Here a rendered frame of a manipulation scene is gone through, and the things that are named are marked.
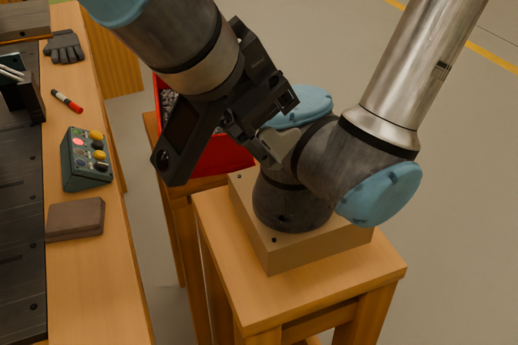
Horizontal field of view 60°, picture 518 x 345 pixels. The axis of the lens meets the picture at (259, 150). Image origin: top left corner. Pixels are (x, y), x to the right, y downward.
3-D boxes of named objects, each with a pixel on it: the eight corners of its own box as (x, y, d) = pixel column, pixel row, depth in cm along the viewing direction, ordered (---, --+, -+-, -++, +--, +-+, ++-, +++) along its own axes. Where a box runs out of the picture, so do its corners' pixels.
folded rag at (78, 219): (45, 245, 78) (38, 233, 76) (51, 211, 84) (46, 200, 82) (103, 236, 79) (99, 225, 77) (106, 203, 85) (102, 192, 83)
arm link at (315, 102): (297, 131, 83) (298, 66, 74) (350, 169, 74) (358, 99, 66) (244, 158, 77) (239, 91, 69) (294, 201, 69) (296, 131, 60)
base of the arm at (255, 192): (307, 165, 90) (309, 125, 84) (351, 214, 80) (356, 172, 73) (239, 189, 86) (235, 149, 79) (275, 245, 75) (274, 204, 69)
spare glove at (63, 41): (41, 40, 138) (38, 32, 136) (76, 34, 141) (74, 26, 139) (47, 69, 124) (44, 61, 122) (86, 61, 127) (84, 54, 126)
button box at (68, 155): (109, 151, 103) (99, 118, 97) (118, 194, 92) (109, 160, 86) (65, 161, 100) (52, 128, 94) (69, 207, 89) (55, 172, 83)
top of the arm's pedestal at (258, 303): (323, 170, 106) (324, 157, 103) (404, 279, 83) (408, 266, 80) (192, 206, 97) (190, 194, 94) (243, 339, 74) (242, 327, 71)
